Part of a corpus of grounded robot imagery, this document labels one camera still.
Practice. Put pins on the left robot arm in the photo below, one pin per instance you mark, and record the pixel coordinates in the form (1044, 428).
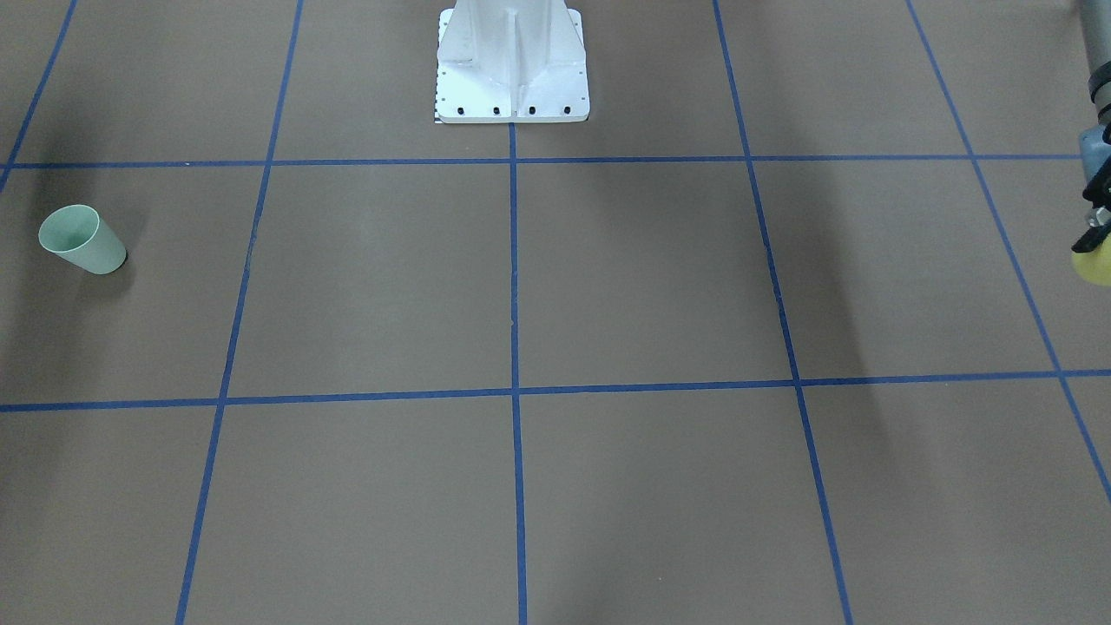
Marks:
(1094, 142)

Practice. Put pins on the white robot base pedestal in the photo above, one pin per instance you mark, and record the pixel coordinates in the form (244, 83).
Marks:
(501, 62)

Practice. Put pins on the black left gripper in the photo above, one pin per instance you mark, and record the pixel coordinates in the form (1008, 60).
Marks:
(1099, 185)

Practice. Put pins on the green cup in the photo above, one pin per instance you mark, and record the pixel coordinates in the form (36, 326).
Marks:
(78, 234)

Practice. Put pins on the yellow cup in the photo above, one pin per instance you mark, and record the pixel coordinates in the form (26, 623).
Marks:
(1094, 267)

